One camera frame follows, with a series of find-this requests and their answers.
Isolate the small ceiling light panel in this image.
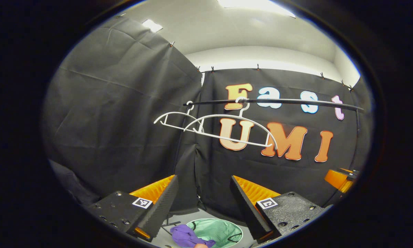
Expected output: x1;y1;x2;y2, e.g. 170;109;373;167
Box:
142;19;164;33

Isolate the purple ribbed jacket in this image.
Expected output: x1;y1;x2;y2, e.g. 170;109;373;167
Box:
170;224;216;248

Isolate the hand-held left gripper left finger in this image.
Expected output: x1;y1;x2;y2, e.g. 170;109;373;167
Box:
86;175;179;241

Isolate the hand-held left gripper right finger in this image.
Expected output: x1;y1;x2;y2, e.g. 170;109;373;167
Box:
230;175;333;241

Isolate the white plastic clothes hanger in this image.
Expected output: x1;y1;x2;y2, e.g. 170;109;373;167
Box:
183;97;279;150
153;101;205;134

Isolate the black clothes rail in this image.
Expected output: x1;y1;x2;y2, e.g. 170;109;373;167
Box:
183;98;364;135

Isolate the large ceiling light panel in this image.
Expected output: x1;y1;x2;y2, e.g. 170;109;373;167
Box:
217;0;296;18

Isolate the black backdrop cloth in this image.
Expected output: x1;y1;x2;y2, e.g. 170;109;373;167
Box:
43;15;372;221

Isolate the green mesh laundry hamper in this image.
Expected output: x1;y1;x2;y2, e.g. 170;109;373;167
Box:
187;218;243;248

